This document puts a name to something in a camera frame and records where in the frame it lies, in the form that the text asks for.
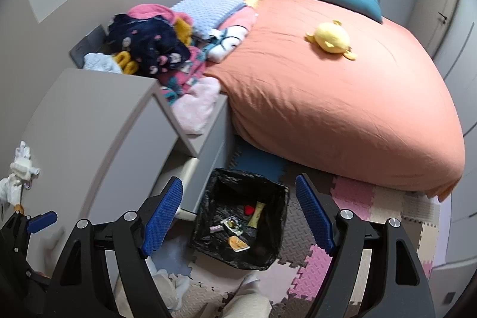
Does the foam puzzle floor mat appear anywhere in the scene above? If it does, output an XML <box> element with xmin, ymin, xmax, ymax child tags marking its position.
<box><xmin>149</xmin><ymin>139</ymin><xmax>453</xmax><ymax>318</ymax></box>

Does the long yellow packet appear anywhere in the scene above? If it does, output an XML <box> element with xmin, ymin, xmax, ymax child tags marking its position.
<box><xmin>249</xmin><ymin>202</ymin><xmax>266</xmax><ymax>228</ymax></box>

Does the light blue dotted blanket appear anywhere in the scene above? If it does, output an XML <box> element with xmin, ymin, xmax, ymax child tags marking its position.
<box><xmin>169</xmin><ymin>0</ymin><xmax>248</xmax><ymax>41</ymax></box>

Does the white character print blanket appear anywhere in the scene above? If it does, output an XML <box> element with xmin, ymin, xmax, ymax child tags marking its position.
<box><xmin>203</xmin><ymin>25</ymin><xmax>248</xmax><ymax>63</ymax></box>

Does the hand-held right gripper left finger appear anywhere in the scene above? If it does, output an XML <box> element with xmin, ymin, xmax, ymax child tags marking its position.
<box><xmin>48</xmin><ymin>176</ymin><xmax>185</xmax><ymax>318</ymax></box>

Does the bin with black bag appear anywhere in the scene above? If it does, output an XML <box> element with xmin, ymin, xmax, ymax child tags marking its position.
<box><xmin>188</xmin><ymin>167</ymin><xmax>290</xmax><ymax>271</ymax></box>

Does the white wardrobe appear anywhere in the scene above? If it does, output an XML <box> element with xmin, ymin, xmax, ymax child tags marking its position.
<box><xmin>428</xmin><ymin>0</ymin><xmax>477</xmax><ymax>266</ymax></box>

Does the bed with orange sheet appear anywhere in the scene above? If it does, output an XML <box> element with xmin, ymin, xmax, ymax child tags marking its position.
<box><xmin>203</xmin><ymin>0</ymin><xmax>466</xmax><ymax>201</ymax></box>

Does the mustard yellow cloth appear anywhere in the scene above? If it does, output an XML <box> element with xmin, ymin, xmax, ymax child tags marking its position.
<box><xmin>175</xmin><ymin>17</ymin><xmax>193</xmax><ymax>45</ymax></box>

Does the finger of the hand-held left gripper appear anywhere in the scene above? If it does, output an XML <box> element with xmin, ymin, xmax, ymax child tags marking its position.
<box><xmin>26</xmin><ymin>211</ymin><xmax>58</xmax><ymax>234</ymax></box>

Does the pink fleece blanket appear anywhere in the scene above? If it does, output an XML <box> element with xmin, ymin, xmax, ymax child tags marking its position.
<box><xmin>128</xmin><ymin>4</ymin><xmax>176</xmax><ymax>23</ymax></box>

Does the pink floral cloth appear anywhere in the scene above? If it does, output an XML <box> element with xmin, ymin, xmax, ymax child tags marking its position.
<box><xmin>158</xmin><ymin>46</ymin><xmax>207</xmax><ymax>106</ymax></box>

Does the yellow plush duck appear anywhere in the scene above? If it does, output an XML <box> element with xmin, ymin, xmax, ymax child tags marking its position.
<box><xmin>305</xmin><ymin>20</ymin><xmax>357</xmax><ymax>61</ymax></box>

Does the pink folded cloth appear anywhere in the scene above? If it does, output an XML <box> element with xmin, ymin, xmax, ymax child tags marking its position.
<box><xmin>218</xmin><ymin>7</ymin><xmax>259</xmax><ymax>32</ymax></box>

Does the white quilted sock-shaped cloth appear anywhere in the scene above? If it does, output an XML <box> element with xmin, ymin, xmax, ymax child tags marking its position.
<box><xmin>9</xmin><ymin>141</ymin><xmax>41</xmax><ymax>188</ymax></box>

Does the yellow ring-shaped cloth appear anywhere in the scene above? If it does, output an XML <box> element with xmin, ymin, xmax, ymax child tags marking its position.
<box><xmin>114</xmin><ymin>50</ymin><xmax>138</xmax><ymax>75</ymax></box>

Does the navy printed blanket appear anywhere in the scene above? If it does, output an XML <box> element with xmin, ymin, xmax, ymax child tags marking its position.
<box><xmin>108</xmin><ymin>13</ymin><xmax>191</xmax><ymax>76</ymax></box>

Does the person's left leg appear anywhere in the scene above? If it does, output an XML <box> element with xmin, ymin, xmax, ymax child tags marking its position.
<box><xmin>148</xmin><ymin>258</ymin><xmax>194</xmax><ymax>312</ymax></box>

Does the white door with black handle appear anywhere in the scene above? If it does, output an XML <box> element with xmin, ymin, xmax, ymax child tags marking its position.
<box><xmin>423</xmin><ymin>0</ymin><xmax>464</xmax><ymax>60</ymax></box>

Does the grey bedside cabinet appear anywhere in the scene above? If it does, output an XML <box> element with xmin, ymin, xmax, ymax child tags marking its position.
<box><xmin>151</xmin><ymin>87</ymin><xmax>236</xmax><ymax>222</ymax></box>

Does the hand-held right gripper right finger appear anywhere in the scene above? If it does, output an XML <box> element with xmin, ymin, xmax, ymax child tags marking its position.
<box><xmin>295</xmin><ymin>173</ymin><xmax>436</xmax><ymax>318</ymax></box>

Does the pale blue cloth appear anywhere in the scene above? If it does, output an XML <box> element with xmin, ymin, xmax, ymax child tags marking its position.
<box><xmin>83</xmin><ymin>53</ymin><xmax>123</xmax><ymax>75</ymax></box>

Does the light pink fluffy cloth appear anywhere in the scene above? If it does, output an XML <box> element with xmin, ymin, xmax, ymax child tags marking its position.
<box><xmin>173</xmin><ymin>77</ymin><xmax>221</xmax><ymax>134</ymax></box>

